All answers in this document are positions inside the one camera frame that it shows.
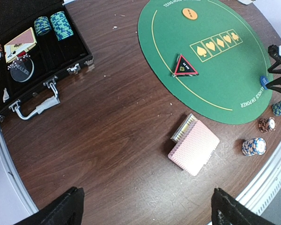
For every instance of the green blue chip stack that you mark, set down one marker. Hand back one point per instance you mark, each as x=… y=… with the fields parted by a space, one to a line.
x=276 y=108

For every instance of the red card deck in case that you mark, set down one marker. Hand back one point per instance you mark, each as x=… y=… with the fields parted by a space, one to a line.
x=21 y=43

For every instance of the green blue chips in case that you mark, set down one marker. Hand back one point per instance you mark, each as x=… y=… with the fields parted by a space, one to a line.
x=42 y=25

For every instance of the white saucer dish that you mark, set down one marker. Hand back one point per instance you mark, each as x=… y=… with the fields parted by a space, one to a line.
x=246 y=2

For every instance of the teal chip row in case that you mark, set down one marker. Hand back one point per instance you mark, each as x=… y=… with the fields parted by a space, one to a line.
x=61 y=25

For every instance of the clear dealer button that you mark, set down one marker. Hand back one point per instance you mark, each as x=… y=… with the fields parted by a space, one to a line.
x=22 y=69

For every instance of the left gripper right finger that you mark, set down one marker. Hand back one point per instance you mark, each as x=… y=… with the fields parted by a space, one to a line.
x=226 y=210

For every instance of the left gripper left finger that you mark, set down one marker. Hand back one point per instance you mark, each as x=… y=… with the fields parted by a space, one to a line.
x=67 y=209

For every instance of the orange round button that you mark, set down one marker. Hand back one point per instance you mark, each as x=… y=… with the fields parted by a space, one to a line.
x=190 y=13

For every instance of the blue white chip stack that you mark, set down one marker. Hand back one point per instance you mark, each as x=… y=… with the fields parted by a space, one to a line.
x=254 y=146

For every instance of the triangular black red button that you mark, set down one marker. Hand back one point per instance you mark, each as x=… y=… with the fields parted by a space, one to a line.
x=183 y=67

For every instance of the clear card box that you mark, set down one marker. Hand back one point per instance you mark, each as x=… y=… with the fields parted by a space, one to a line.
x=179 y=133

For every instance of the pink playing card deck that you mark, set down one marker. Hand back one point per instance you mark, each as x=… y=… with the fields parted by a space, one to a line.
x=195 y=148

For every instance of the brown chip stack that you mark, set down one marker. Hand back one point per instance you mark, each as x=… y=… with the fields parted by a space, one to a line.
x=266 y=125

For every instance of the black poker case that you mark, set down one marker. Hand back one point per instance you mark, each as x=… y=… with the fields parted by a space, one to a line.
x=53 y=59

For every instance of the blue round button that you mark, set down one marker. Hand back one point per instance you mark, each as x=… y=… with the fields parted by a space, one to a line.
x=264 y=81

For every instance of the round green poker mat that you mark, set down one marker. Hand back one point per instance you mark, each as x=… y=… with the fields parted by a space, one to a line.
x=225 y=50

